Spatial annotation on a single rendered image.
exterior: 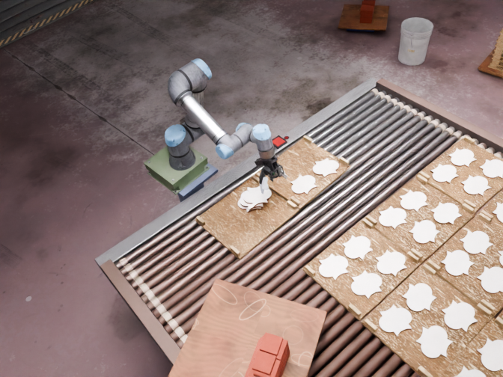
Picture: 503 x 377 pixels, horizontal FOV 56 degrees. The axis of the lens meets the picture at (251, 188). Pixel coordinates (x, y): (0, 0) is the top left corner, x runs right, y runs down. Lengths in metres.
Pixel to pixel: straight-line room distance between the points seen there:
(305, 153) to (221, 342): 1.22
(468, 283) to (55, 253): 2.85
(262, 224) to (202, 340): 0.70
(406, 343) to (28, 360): 2.37
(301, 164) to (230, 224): 0.54
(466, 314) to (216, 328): 1.04
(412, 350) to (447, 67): 3.53
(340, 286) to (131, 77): 3.73
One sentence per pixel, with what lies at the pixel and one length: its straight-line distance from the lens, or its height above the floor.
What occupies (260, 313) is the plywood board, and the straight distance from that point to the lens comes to 2.02.
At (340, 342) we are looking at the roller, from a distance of 2.10.
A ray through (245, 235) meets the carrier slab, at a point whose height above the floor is 0.94.
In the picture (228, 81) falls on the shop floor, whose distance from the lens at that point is 4.94.
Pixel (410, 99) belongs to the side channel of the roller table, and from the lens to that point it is 3.11.
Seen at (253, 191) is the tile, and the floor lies 0.99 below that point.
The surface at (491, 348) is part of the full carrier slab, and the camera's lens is 2.18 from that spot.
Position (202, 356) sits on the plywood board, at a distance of 1.98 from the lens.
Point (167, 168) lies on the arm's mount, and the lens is 2.73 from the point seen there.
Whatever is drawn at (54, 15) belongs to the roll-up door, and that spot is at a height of 0.07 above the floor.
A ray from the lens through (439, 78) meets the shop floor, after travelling 4.99.
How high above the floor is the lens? 2.84
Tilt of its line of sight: 48 degrees down
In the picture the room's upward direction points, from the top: 8 degrees counter-clockwise
